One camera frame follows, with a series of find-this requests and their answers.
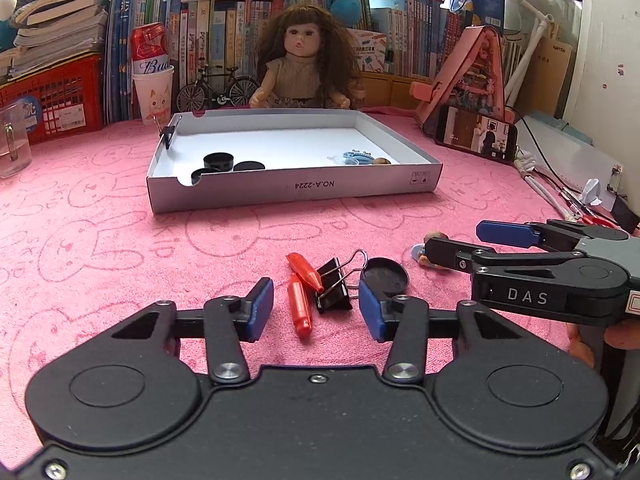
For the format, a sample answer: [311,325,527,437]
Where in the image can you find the black model bicycle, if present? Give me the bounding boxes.
[176,65,261,112]

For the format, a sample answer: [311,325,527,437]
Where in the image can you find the large red plastic basket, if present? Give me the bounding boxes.
[0,52,106,146]

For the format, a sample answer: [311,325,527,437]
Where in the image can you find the red handled scissors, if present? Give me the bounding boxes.
[574,209,617,229]

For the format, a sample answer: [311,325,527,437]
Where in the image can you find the long-haired baby doll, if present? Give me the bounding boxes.
[248,3,369,111]

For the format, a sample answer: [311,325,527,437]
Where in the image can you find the blue white plush toy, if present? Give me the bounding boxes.
[0,0,21,52]

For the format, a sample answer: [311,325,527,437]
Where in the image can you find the brown cardboard sheet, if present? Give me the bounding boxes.
[519,37,574,117]

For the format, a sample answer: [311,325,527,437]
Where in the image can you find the wooden desk shelf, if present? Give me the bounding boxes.
[359,72,442,112]

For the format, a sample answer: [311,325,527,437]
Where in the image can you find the pink rabbit print towel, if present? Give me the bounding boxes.
[0,105,640,397]

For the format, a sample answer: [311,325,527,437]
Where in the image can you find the white charging cable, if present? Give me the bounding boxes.
[514,149,577,222]

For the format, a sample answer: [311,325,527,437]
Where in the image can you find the dark pen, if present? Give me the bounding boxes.
[549,184,602,217]

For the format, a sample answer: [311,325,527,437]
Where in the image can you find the blue plush ball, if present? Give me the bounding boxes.
[329,0,362,26]

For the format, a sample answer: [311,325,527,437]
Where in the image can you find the red plastic cone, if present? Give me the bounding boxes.
[287,275,314,339]
[285,253,325,292]

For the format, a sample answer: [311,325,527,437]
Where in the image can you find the white cardboard box tray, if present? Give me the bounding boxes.
[146,108,444,215]

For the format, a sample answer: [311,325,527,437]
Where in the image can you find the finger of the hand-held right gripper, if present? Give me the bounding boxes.
[475,219,628,248]
[424,237,583,275]

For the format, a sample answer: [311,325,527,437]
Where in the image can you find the clear glass mug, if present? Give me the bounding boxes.
[0,102,34,179]

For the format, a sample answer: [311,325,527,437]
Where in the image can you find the large black binder clip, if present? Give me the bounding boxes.
[314,249,369,314]

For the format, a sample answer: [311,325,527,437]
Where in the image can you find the cat print paper cup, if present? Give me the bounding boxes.
[132,64,175,126]

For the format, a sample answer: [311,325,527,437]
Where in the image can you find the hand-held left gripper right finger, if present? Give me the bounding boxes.
[358,280,541,386]

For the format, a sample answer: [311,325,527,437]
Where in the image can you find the pink phone stand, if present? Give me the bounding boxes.
[408,26,519,136]

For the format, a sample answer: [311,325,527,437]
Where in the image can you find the small black binder clip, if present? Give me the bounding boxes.
[158,118,181,150]

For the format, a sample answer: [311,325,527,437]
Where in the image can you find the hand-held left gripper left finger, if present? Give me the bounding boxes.
[95,277,275,385]

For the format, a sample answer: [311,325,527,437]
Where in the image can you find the stack of paperback books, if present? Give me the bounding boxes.
[0,0,111,79]

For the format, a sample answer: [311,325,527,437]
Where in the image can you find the thin black cable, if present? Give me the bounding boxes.
[509,109,572,192]

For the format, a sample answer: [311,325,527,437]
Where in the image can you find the person's right hand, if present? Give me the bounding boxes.
[567,315,640,368]

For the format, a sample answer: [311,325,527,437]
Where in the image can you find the red beer can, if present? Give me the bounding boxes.
[130,22,171,76]

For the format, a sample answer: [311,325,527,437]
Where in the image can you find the white orange stationery box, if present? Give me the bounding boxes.
[344,28,389,75]

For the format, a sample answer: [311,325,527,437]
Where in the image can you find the black smartphone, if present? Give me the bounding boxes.
[434,104,519,164]

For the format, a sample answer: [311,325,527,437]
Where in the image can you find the white plastic pipe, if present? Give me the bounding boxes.
[502,0,559,104]

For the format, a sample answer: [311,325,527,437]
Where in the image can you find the row of upright books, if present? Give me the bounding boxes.
[104,0,507,127]

